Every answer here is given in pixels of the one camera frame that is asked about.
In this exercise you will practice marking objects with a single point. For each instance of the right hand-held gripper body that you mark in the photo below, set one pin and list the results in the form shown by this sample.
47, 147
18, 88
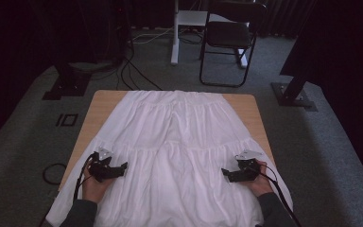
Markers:
247, 170

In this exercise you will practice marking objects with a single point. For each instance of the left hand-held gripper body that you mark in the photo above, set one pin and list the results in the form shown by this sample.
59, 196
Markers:
100, 168

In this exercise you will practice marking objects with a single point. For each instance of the white tiered skirt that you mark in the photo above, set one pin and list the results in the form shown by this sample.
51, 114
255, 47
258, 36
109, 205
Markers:
176, 142

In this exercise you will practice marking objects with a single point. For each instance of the person's right hand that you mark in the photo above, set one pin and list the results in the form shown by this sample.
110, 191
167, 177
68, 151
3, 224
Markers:
263, 184

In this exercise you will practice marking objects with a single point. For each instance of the person's left hand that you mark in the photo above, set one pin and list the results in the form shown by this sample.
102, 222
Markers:
93, 189

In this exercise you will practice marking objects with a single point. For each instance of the black tape floor mark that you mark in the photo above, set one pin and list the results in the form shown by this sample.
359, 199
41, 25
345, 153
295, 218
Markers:
66, 119

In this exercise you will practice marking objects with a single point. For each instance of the black folding chair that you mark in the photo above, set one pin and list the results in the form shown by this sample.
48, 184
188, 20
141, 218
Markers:
228, 33

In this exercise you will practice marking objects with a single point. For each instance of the black stand with base plate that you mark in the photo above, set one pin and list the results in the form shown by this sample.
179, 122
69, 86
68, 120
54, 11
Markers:
67, 86
291, 94

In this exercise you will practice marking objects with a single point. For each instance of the white desk frame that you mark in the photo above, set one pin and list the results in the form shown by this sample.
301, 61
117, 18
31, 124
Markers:
175, 41

